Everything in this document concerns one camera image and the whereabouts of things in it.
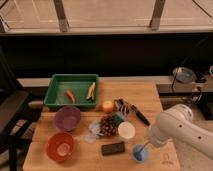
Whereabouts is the black handled knife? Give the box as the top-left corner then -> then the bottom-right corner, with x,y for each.
131,105 -> 150,126

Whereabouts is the orange bowl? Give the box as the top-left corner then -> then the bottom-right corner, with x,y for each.
45,132 -> 74,162

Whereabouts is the green sponge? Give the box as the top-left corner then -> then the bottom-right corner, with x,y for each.
113,112 -> 125,126

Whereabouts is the orange carrot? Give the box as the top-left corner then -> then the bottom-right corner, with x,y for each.
66,89 -> 76,104

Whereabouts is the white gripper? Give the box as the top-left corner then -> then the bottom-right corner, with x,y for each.
146,124 -> 167,148

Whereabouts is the black chair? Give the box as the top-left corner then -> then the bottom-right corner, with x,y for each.
0,49 -> 43,171

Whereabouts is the orange apple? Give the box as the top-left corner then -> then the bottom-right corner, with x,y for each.
102,100 -> 114,114

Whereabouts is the metal bowl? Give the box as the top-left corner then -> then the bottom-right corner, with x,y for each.
173,67 -> 196,84

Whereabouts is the blue plastic cup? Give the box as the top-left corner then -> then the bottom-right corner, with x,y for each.
132,144 -> 148,163

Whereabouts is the brown pine cone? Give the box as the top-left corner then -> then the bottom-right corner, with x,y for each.
100,116 -> 117,137

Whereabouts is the purple bowl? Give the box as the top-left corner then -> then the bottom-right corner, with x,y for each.
54,106 -> 81,131

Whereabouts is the white cup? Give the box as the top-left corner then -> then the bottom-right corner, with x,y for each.
118,121 -> 135,141

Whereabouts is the yellow banana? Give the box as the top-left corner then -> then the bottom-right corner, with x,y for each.
86,82 -> 96,100

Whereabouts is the black rectangular block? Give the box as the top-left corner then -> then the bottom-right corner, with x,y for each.
101,142 -> 125,156

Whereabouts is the clear plastic bag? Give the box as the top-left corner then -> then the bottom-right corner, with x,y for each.
84,121 -> 101,143

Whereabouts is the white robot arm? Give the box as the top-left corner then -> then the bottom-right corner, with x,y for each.
147,104 -> 213,159

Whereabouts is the green plastic tray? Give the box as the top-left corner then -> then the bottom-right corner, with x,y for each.
44,74 -> 99,110

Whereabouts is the striped cloth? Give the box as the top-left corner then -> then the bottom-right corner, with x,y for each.
114,99 -> 130,116

